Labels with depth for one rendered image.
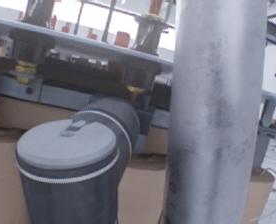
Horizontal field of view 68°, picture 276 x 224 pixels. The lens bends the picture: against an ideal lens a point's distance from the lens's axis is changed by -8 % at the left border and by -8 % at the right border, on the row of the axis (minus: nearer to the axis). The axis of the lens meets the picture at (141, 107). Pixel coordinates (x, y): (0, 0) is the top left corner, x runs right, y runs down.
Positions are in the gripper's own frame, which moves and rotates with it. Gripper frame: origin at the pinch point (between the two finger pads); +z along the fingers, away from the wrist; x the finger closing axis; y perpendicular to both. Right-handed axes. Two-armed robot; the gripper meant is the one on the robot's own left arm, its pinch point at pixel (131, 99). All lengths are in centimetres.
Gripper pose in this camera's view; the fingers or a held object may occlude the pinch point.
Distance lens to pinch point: 56.2
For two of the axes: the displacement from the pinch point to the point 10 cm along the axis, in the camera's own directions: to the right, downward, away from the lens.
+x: -9.6, -2.5, 0.9
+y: 2.1, -9.2, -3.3
